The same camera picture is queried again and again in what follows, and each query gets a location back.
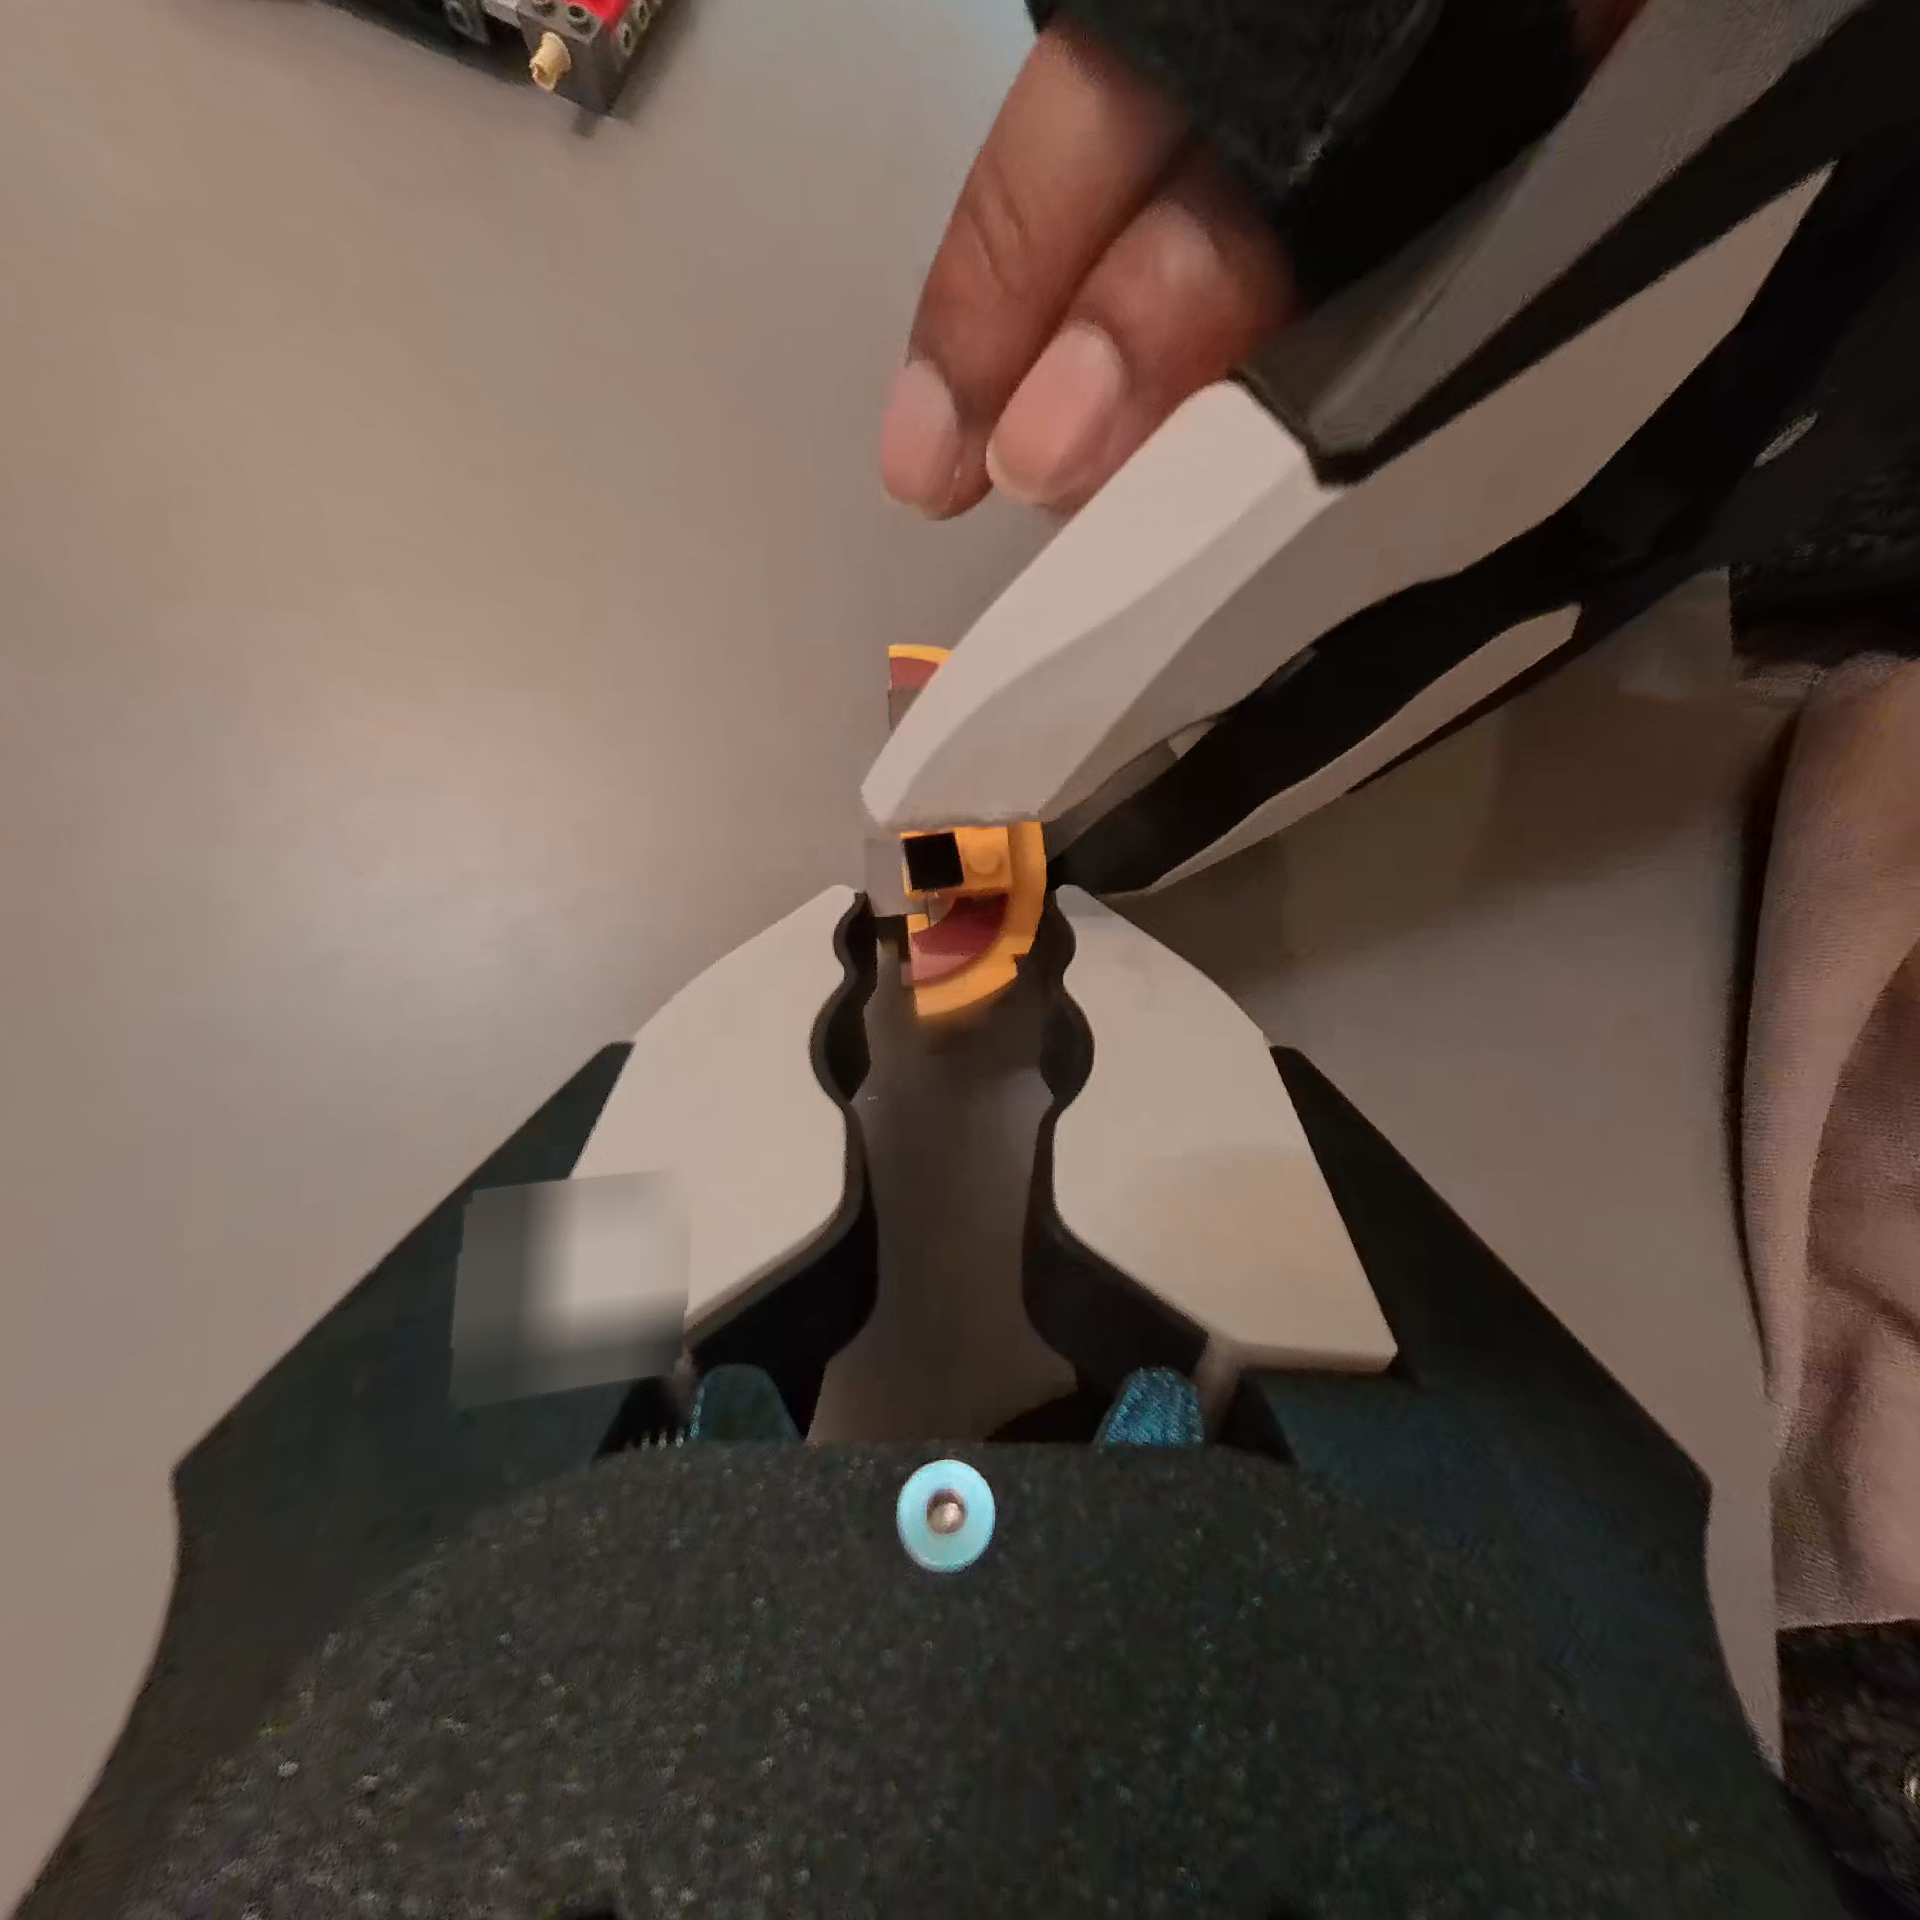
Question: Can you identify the grey black lego car chassis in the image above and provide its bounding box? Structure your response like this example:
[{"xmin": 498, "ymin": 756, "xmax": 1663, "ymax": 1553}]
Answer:
[{"xmin": 320, "ymin": 0, "xmax": 680, "ymax": 134}]

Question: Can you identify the person's beige hoodie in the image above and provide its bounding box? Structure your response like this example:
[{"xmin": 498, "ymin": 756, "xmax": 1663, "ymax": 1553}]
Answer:
[{"xmin": 1736, "ymin": 644, "xmax": 1920, "ymax": 1641}]

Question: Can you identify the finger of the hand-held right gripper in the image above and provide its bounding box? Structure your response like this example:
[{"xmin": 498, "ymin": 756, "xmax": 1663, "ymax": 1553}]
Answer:
[
  {"xmin": 860, "ymin": 166, "xmax": 1829, "ymax": 865},
  {"xmin": 1048, "ymin": 591, "xmax": 1588, "ymax": 896}
]

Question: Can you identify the orange lego car front assembly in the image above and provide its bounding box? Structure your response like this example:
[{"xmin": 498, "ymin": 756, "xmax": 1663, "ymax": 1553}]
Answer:
[{"xmin": 865, "ymin": 644, "xmax": 1048, "ymax": 1023}]

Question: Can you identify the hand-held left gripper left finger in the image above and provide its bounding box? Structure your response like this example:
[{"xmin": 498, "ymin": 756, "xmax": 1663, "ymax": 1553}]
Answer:
[{"xmin": 573, "ymin": 884, "xmax": 881, "ymax": 1360}]

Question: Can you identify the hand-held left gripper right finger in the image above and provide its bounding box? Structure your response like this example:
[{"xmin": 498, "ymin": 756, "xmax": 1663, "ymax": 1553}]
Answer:
[{"xmin": 1024, "ymin": 884, "xmax": 1401, "ymax": 1377}]

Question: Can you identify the person's right hand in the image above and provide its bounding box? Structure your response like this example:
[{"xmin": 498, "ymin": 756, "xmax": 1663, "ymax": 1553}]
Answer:
[{"xmin": 878, "ymin": 29, "xmax": 1302, "ymax": 521}]

